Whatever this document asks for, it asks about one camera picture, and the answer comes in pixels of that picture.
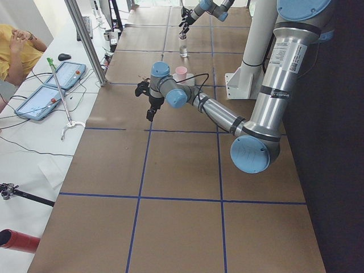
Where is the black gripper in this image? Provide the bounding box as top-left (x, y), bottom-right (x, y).
top-left (135, 80), bottom-right (164, 122)
top-left (179, 7), bottom-right (199, 38)

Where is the glass sauce bottle steel cap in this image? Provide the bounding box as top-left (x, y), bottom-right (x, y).
top-left (179, 33), bottom-right (188, 57)

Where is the pink cup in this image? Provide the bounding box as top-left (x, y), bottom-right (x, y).
top-left (175, 66), bottom-right (188, 81)

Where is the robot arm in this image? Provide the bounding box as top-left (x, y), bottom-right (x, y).
top-left (135, 1), bottom-right (335, 173)
top-left (179, 0), bottom-right (234, 38)

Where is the digital kitchen scale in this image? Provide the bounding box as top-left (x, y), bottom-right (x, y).
top-left (172, 73), bottom-right (195, 86)

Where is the upper teach pendant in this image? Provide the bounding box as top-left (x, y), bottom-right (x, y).
top-left (51, 61), bottom-right (86, 90)

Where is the teach pendant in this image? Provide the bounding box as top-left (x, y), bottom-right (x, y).
top-left (51, 61), bottom-right (86, 90)
top-left (14, 85), bottom-right (61, 121)

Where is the black keyboard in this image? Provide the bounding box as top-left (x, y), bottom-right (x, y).
top-left (76, 16), bottom-right (93, 42)

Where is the black computer mouse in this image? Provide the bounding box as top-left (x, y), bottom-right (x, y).
top-left (58, 53), bottom-right (72, 61)

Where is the lower teach pendant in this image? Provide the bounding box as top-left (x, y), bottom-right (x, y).
top-left (14, 85), bottom-right (61, 121)

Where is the person in yellow shirt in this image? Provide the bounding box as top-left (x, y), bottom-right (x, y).
top-left (1, 24), bottom-right (47, 86)

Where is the red cylinder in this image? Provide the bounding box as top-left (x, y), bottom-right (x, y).
top-left (1, 229), bottom-right (40, 254)

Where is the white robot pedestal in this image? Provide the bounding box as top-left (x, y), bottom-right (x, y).
top-left (225, 0), bottom-right (278, 100)

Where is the green handled reacher grabber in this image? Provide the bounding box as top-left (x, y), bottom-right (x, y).
top-left (47, 57), bottom-right (85, 141)

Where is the aluminium frame post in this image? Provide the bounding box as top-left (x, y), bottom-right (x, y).
top-left (64, 0), bottom-right (107, 86)

